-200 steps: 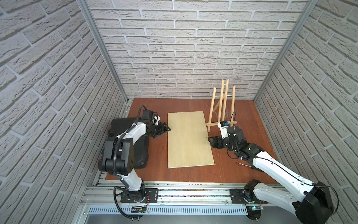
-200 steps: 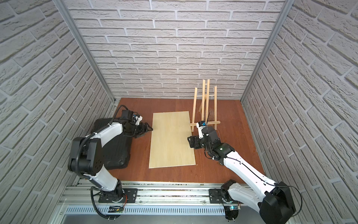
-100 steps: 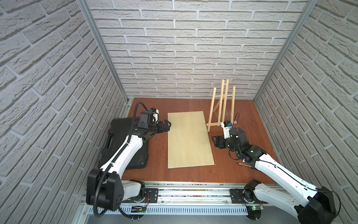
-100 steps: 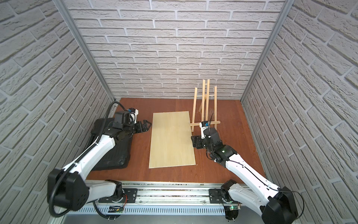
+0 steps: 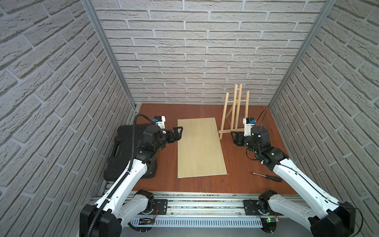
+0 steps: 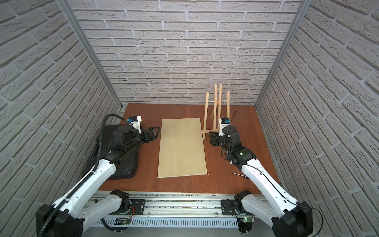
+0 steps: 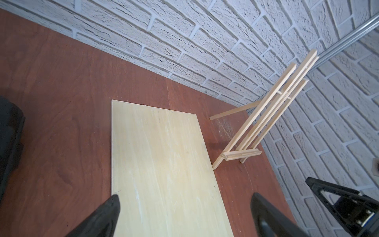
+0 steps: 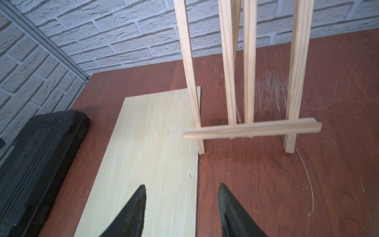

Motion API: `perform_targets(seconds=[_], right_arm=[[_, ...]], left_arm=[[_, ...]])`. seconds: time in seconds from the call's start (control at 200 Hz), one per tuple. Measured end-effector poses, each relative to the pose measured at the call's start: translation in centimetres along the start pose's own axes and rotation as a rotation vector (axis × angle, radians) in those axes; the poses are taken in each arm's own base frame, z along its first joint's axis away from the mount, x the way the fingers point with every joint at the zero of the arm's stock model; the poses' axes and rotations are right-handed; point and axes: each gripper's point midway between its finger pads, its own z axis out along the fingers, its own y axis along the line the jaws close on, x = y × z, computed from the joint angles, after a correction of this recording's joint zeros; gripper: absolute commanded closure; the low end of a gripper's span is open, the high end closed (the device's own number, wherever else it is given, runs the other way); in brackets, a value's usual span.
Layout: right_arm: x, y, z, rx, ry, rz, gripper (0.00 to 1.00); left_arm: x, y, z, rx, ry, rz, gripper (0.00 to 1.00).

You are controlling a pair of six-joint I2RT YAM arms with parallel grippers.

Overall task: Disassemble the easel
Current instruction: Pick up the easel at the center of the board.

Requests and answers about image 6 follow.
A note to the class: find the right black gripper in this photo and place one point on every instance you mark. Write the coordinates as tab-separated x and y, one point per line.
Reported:
213	138

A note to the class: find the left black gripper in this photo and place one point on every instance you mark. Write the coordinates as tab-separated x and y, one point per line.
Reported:
146	135

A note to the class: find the light wooden board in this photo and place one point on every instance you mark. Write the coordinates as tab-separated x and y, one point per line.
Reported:
181	150

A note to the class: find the small wooden easel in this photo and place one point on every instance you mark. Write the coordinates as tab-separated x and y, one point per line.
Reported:
217	109

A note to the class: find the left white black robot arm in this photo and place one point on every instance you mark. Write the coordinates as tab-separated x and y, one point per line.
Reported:
67	216

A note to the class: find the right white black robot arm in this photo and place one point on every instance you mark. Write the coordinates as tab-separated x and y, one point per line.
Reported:
283	213

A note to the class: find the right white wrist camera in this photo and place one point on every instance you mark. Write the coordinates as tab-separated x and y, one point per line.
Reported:
223	122

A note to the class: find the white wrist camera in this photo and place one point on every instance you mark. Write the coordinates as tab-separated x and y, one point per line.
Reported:
135	121
223	122

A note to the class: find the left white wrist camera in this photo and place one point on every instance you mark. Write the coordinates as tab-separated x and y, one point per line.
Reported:
135	121

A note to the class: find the black handled screwdriver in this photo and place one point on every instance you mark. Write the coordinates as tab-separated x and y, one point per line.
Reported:
241	175

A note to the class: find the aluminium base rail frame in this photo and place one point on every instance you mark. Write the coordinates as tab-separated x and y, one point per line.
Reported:
180	210

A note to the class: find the left aluminium corner post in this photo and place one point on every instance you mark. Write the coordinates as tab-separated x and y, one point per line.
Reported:
74	23

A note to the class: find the aluminium corner post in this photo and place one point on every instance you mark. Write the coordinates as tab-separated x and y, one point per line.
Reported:
74	23
284	48

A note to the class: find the right aluminium corner post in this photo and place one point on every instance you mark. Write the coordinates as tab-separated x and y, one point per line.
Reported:
284	48

